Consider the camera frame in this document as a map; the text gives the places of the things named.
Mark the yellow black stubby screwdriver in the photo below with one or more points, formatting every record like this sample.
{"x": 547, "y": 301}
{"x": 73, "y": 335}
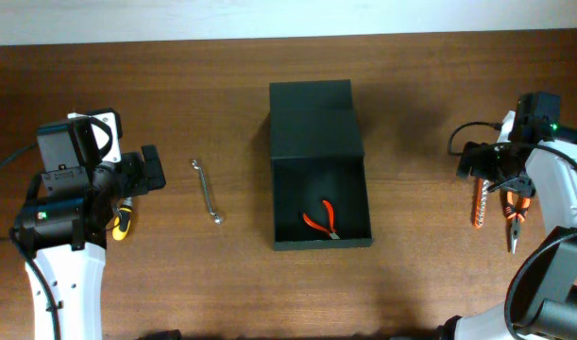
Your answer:
{"x": 122, "y": 221}

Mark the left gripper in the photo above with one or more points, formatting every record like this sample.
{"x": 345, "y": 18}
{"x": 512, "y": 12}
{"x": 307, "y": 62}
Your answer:
{"x": 151, "y": 166}

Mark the silver double-ended wrench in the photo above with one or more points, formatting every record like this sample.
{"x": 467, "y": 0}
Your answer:
{"x": 217, "y": 219}

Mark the orange black needle-nose pliers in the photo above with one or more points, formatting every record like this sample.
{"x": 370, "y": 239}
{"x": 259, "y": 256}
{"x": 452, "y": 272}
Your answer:
{"x": 515, "y": 211}

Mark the small red cutting pliers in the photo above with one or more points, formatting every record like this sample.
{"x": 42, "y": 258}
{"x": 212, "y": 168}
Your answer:
{"x": 329, "y": 227}

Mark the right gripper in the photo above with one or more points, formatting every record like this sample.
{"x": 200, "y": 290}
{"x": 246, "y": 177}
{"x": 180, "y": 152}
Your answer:
{"x": 480, "y": 161}

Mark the dark green open box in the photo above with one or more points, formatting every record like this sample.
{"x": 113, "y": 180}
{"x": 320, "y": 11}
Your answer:
{"x": 317, "y": 152}

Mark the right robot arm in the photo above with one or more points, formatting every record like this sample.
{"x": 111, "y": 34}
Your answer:
{"x": 534, "y": 157}

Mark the orange bit holder strip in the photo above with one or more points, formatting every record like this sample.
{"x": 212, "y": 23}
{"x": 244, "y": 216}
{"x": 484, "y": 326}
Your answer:
{"x": 479, "y": 203}

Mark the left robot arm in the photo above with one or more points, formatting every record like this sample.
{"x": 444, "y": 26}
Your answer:
{"x": 61, "y": 230}

